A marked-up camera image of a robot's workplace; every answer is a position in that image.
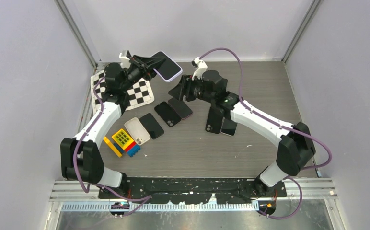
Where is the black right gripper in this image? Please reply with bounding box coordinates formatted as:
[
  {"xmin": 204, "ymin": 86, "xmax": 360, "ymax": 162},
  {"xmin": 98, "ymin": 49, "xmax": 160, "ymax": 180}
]
[{"xmin": 168, "ymin": 74, "xmax": 215, "ymax": 104}]

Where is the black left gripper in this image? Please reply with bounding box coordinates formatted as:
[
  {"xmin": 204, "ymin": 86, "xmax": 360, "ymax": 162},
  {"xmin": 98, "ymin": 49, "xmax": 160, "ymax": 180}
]
[{"xmin": 120, "ymin": 56, "xmax": 166, "ymax": 92}]

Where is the black phone purple edge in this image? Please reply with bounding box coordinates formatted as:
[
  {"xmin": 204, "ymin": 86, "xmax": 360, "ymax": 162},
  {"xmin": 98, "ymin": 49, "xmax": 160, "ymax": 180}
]
[{"xmin": 168, "ymin": 98, "xmax": 193, "ymax": 120}]

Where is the black phone case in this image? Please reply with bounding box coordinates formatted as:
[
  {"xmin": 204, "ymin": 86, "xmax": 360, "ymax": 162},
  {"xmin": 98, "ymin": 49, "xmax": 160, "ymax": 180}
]
[
  {"xmin": 205, "ymin": 107, "xmax": 223, "ymax": 134},
  {"xmin": 154, "ymin": 101, "xmax": 181, "ymax": 127}
]

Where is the beige phone case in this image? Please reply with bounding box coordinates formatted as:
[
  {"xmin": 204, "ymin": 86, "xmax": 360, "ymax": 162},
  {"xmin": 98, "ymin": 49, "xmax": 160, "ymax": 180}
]
[{"xmin": 124, "ymin": 117, "xmax": 151, "ymax": 146}]

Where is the white edged black phone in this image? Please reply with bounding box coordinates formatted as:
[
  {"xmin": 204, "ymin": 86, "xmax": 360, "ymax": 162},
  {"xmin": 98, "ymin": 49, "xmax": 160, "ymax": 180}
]
[{"xmin": 220, "ymin": 118, "xmax": 237, "ymax": 137}]

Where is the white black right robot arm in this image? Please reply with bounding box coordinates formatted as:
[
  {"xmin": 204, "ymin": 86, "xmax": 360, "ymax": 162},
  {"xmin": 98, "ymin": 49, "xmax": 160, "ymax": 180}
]
[{"xmin": 168, "ymin": 70, "xmax": 316, "ymax": 197}]

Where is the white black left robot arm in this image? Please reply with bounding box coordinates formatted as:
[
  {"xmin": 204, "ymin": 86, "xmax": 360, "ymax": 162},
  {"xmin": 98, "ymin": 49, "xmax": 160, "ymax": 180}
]
[{"xmin": 60, "ymin": 50, "xmax": 168, "ymax": 198}]

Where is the checkerboard calibration mat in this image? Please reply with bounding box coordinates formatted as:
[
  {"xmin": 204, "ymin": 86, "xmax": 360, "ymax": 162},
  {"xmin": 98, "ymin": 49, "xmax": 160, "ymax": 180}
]
[{"xmin": 90, "ymin": 70, "xmax": 155, "ymax": 115}]

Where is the yellow red blue block house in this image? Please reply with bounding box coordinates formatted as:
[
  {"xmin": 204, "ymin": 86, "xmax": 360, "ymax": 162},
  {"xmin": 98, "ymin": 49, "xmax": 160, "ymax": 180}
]
[{"xmin": 112, "ymin": 129, "xmax": 140, "ymax": 157}]

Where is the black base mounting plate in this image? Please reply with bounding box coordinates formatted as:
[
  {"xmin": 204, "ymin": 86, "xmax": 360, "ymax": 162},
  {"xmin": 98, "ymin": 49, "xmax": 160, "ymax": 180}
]
[{"xmin": 98, "ymin": 177, "xmax": 287, "ymax": 205}]

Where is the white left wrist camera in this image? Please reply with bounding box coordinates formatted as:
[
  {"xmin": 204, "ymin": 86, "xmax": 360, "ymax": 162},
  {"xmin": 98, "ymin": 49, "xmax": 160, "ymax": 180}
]
[{"xmin": 119, "ymin": 50, "xmax": 132, "ymax": 69}]

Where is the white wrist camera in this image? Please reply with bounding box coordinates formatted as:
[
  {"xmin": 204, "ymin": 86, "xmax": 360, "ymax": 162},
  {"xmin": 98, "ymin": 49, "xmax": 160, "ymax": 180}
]
[
  {"xmin": 119, "ymin": 50, "xmax": 132, "ymax": 69},
  {"xmin": 191, "ymin": 57, "xmax": 208, "ymax": 81}
]

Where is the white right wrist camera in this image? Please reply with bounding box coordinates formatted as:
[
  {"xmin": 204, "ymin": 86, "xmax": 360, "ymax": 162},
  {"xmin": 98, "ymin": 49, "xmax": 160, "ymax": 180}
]
[{"xmin": 191, "ymin": 57, "xmax": 208, "ymax": 81}]

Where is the aluminium frame rail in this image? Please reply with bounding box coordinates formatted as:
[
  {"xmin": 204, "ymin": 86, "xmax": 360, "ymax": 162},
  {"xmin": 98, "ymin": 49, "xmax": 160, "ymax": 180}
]
[{"xmin": 49, "ymin": 178, "xmax": 338, "ymax": 213}]

